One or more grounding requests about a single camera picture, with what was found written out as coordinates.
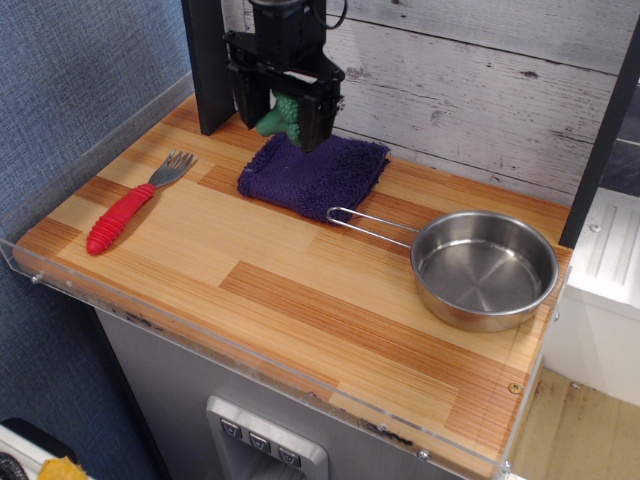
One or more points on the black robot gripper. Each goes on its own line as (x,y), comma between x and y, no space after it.
(285,53)

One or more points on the green toy broccoli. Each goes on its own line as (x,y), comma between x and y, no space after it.
(283,117)

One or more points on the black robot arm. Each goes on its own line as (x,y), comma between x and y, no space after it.
(281,79)

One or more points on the purple folded towel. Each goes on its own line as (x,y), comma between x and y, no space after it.
(338,173)

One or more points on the clear acrylic table guard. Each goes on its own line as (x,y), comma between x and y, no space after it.
(310,308)

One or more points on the stainless steel pan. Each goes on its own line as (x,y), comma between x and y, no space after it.
(475,270)

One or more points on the grey cabinet front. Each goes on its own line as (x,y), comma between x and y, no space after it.
(171,385)

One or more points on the silver dispenser panel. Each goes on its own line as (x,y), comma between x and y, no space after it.
(251,447)

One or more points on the white ridged appliance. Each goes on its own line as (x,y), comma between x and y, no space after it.
(593,338)

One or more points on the black left vertical post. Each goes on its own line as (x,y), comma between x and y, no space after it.
(204,26)

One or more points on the black vertical post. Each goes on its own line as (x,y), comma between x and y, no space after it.
(614,115)
(204,26)

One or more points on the red handled fork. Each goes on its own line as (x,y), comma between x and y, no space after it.
(113,222)

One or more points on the black right vertical post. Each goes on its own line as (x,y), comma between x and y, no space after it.
(614,115)

